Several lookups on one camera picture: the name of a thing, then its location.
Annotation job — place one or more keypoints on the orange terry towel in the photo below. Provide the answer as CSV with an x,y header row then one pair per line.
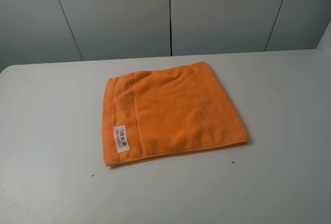
x,y
172,112

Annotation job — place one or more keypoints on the white towel label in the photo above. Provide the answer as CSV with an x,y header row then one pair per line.
x,y
120,138

